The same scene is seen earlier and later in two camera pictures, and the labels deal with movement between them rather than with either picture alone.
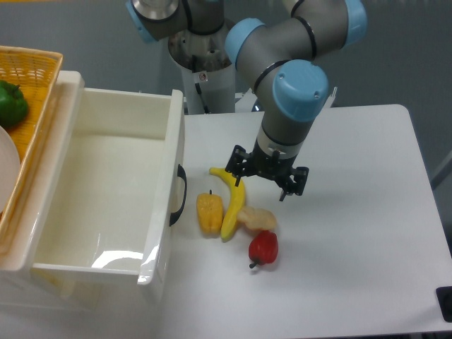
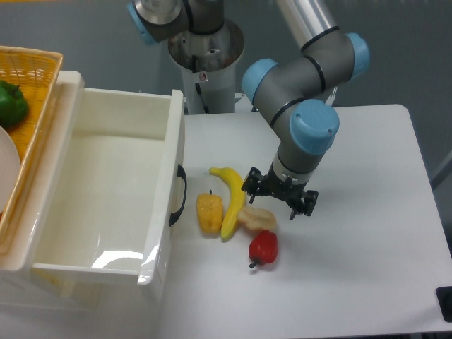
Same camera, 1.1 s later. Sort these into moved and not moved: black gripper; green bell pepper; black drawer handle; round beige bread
Moved: black gripper
Not moved: black drawer handle; round beige bread; green bell pepper
